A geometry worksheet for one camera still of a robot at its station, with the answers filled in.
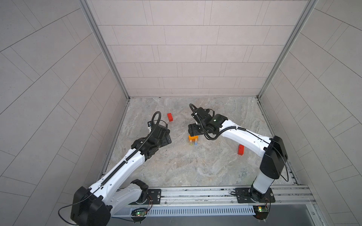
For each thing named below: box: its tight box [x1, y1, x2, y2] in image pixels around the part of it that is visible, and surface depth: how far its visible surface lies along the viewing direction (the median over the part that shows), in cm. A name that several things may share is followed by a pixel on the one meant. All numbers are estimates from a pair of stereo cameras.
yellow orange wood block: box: [188, 135, 199, 142], surface depth 86 cm
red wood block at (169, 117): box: [166, 113, 174, 122], surface depth 104 cm
